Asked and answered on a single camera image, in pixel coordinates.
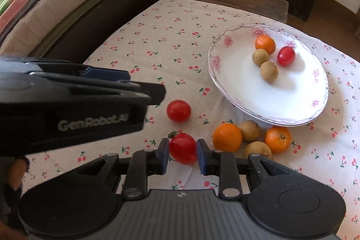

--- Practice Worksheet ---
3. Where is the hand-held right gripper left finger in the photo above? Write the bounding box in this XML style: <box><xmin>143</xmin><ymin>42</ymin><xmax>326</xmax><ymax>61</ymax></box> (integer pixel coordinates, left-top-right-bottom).
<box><xmin>72</xmin><ymin>138</ymin><xmax>170</xmax><ymax>200</ymax></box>

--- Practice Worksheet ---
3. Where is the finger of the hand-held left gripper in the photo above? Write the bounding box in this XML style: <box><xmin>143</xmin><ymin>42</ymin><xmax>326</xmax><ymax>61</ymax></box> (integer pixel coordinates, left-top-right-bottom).
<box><xmin>31</xmin><ymin>73</ymin><xmax>166</xmax><ymax>105</ymax></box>
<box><xmin>27</xmin><ymin>60</ymin><xmax>131</xmax><ymax>82</ymax></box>

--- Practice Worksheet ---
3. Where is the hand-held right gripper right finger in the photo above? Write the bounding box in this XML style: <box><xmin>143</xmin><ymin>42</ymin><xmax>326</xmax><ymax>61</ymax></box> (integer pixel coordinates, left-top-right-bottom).
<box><xmin>196</xmin><ymin>139</ymin><xmax>298</xmax><ymax>199</ymax></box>

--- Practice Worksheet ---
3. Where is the red cherry tomato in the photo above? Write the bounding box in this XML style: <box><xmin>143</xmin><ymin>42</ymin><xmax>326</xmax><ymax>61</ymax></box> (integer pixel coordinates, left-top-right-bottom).
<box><xmin>168</xmin><ymin>132</ymin><xmax>197</xmax><ymax>165</ymax></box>
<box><xmin>166</xmin><ymin>99</ymin><xmax>192</xmax><ymax>123</ymax></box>
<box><xmin>277</xmin><ymin>46</ymin><xmax>296</xmax><ymax>67</ymax></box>

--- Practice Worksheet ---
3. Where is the small orange mandarin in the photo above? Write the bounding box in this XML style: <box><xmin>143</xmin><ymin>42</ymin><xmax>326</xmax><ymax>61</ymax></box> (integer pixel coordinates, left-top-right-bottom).
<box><xmin>255</xmin><ymin>35</ymin><xmax>276</xmax><ymax>55</ymax></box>
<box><xmin>212</xmin><ymin>123</ymin><xmax>243</xmax><ymax>153</ymax></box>
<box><xmin>265</xmin><ymin>126</ymin><xmax>292</xmax><ymax>153</ymax></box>

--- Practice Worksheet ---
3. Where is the brown longan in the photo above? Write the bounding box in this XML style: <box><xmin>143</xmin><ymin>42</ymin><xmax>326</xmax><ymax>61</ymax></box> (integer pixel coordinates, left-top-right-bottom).
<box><xmin>260</xmin><ymin>61</ymin><xmax>279</xmax><ymax>83</ymax></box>
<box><xmin>245</xmin><ymin>141</ymin><xmax>272</xmax><ymax>159</ymax></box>
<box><xmin>252</xmin><ymin>49</ymin><xmax>270</xmax><ymax>66</ymax></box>
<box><xmin>238</xmin><ymin>120</ymin><xmax>261</xmax><ymax>143</ymax></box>

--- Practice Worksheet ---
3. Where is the white floral-rim plate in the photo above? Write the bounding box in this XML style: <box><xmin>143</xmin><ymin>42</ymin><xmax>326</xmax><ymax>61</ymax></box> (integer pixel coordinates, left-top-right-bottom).
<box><xmin>207</xmin><ymin>24</ymin><xmax>329</xmax><ymax>127</ymax></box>

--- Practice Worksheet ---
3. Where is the person's left hand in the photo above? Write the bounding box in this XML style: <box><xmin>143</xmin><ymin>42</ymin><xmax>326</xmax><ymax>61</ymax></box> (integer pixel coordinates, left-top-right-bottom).
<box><xmin>7</xmin><ymin>157</ymin><xmax>30</xmax><ymax>187</ymax></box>

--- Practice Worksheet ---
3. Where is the cherry print tablecloth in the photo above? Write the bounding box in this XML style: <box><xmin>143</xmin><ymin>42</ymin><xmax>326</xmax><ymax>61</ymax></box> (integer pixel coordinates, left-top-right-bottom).
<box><xmin>21</xmin><ymin>0</ymin><xmax>360</xmax><ymax>240</ymax></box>

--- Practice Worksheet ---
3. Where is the brown wooden stool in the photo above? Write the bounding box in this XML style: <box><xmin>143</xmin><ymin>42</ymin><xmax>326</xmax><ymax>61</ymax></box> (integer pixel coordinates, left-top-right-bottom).
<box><xmin>180</xmin><ymin>0</ymin><xmax>290</xmax><ymax>24</ymax></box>

